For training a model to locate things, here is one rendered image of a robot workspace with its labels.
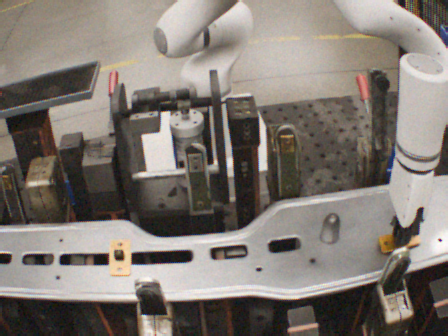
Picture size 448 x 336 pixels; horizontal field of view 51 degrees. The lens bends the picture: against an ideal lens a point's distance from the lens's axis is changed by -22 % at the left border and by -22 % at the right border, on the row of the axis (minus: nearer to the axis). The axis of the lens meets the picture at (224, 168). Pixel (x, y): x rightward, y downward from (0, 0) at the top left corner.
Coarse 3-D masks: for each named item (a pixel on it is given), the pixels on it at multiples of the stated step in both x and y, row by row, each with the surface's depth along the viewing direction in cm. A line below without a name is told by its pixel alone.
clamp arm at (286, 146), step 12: (276, 132) 95; (288, 132) 95; (276, 144) 96; (288, 144) 95; (276, 156) 97; (288, 156) 97; (276, 168) 99; (288, 168) 98; (276, 180) 101; (288, 180) 99; (288, 192) 100
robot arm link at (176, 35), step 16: (192, 0) 106; (208, 0) 103; (224, 0) 102; (176, 16) 111; (192, 16) 108; (208, 16) 107; (160, 32) 115; (176, 32) 112; (192, 32) 111; (208, 32) 116; (160, 48) 117; (176, 48) 114; (192, 48) 116
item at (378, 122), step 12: (372, 72) 88; (384, 72) 88; (372, 84) 89; (384, 84) 86; (372, 96) 90; (384, 96) 90; (372, 108) 91; (384, 108) 91; (372, 120) 92; (384, 120) 93; (372, 132) 94; (384, 132) 94; (372, 144) 95; (384, 144) 95; (372, 156) 96; (384, 156) 96
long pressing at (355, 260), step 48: (336, 192) 97; (384, 192) 96; (432, 192) 94; (0, 240) 91; (48, 240) 91; (96, 240) 91; (144, 240) 91; (192, 240) 90; (240, 240) 90; (432, 240) 84; (0, 288) 81; (48, 288) 82; (96, 288) 82; (192, 288) 82; (240, 288) 82; (288, 288) 81; (336, 288) 80
